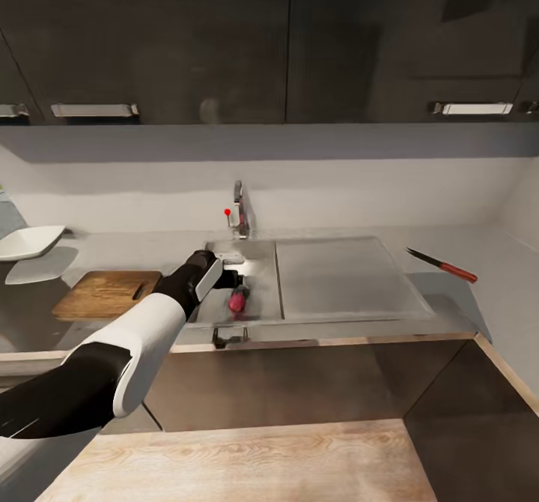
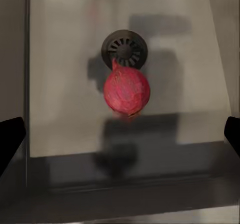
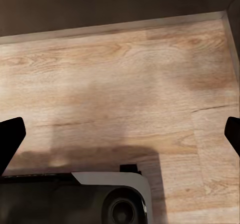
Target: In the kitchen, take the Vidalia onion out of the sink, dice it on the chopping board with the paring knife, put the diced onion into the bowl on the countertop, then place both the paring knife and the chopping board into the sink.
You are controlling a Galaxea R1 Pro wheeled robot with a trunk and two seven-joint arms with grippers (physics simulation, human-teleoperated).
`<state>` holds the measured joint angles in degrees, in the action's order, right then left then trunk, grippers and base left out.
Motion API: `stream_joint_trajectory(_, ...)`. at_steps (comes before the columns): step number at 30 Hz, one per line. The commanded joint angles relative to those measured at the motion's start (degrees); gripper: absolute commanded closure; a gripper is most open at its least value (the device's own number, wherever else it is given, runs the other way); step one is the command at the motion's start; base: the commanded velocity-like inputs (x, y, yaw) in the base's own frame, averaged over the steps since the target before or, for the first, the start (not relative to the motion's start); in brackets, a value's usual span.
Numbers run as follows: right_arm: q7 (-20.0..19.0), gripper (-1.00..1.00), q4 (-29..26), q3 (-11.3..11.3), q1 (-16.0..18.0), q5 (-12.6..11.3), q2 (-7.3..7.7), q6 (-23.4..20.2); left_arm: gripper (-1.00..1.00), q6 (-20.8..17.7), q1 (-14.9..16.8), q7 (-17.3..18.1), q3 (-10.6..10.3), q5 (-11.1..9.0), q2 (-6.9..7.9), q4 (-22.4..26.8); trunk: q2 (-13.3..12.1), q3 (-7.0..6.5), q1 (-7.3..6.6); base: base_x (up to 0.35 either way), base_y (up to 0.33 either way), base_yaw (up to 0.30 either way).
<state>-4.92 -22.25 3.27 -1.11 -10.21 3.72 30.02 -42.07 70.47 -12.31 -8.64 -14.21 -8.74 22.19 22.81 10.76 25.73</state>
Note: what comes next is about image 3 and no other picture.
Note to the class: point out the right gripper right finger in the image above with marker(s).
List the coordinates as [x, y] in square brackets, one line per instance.
[232, 132]

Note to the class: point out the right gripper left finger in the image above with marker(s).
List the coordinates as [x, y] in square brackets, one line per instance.
[12, 133]

